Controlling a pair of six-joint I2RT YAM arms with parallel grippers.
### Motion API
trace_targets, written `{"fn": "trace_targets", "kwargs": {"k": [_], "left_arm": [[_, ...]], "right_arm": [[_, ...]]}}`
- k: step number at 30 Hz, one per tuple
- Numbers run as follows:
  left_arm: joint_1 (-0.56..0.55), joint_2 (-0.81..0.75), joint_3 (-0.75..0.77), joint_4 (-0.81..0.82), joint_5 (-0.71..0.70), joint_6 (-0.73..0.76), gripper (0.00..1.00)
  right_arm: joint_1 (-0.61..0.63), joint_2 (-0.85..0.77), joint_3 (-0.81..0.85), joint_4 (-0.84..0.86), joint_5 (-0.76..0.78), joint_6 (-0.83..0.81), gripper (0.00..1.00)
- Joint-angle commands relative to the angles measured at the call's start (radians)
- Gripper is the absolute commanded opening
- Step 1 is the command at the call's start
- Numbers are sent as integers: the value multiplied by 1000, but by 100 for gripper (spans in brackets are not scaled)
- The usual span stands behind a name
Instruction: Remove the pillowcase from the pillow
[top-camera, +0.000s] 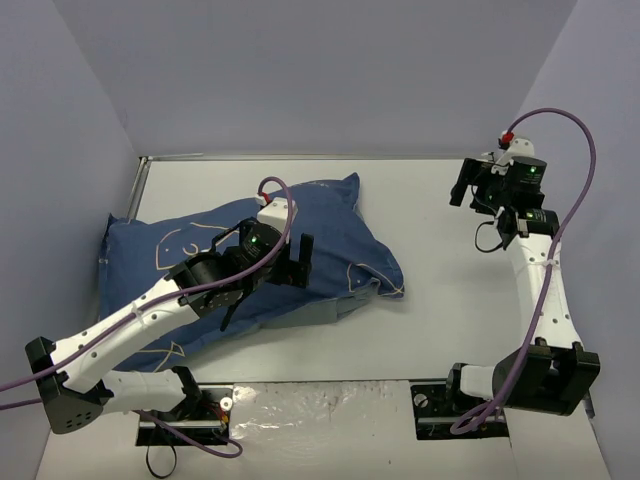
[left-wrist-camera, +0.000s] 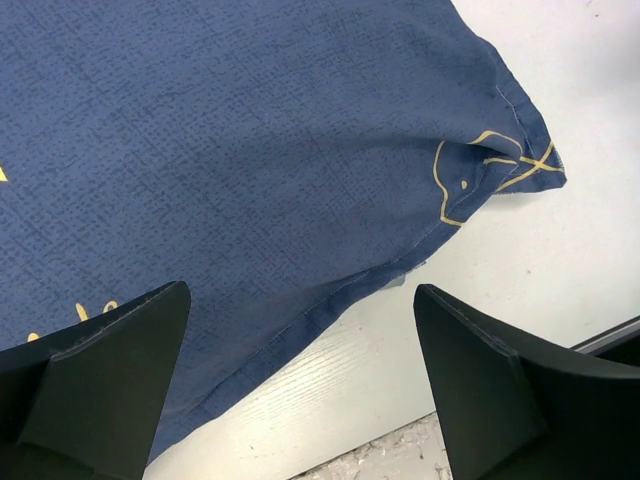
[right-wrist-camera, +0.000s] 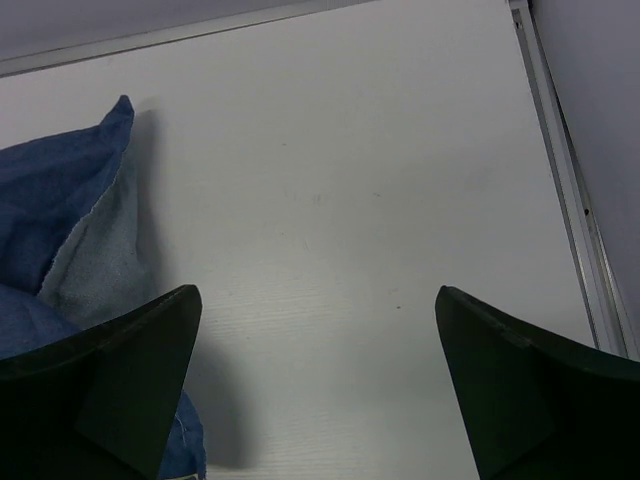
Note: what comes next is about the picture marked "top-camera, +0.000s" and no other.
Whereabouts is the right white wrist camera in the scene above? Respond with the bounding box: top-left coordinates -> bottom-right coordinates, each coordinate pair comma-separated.
496,131 -> 534,166

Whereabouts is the white pillow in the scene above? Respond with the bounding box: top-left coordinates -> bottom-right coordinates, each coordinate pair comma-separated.
261,279 -> 380,330

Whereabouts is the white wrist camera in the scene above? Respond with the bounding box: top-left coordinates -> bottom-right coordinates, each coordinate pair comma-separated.
255,193 -> 298,233
496,131 -> 534,166

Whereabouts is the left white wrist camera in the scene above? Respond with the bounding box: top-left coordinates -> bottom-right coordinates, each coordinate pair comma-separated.
255,193 -> 298,233

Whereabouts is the black loop cable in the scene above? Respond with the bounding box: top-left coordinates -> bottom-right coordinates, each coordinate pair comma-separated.
144,439 -> 177,477

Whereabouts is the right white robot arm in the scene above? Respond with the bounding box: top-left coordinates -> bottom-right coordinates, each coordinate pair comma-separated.
443,156 -> 600,416

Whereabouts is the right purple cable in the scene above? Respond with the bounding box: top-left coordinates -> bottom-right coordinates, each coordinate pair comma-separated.
449,108 -> 597,436

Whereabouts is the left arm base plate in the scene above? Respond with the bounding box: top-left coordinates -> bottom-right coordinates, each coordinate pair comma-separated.
135,384 -> 234,447

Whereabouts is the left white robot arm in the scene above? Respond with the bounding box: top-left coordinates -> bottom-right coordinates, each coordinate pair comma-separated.
25,218 -> 314,434

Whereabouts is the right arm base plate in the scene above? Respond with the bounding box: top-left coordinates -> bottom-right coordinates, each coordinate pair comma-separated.
410,380 -> 509,441

